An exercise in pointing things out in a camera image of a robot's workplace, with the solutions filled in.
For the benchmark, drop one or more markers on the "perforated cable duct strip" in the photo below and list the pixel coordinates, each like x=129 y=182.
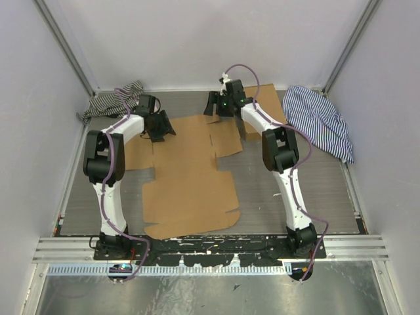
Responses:
x=109 y=269

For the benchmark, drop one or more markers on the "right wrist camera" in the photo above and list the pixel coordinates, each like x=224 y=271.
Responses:
x=230 y=86

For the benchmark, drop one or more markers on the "blue white striped cloth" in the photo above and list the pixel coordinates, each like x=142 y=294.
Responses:
x=316 y=117

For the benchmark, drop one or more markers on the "aluminium rail frame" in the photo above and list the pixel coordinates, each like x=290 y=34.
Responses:
x=340 y=247

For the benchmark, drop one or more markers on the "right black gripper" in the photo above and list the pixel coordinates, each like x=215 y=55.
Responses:
x=214 y=98

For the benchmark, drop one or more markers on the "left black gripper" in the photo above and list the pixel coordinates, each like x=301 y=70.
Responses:
x=166 y=128

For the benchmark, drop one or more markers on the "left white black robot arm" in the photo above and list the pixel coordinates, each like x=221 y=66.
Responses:
x=104 y=165

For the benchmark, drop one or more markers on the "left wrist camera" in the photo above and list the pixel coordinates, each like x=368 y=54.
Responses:
x=147 y=105

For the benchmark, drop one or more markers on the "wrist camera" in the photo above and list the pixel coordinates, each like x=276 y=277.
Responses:
x=147 y=105
x=230 y=86

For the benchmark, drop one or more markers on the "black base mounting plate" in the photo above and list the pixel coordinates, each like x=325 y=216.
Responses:
x=205 y=251

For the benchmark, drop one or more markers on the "grey striped cloth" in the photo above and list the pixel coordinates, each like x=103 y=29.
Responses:
x=115 y=104

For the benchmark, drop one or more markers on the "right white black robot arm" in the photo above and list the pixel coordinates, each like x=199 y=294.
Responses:
x=280 y=155

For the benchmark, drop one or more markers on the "folded brown cardboard box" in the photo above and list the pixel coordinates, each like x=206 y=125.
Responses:
x=271 y=108

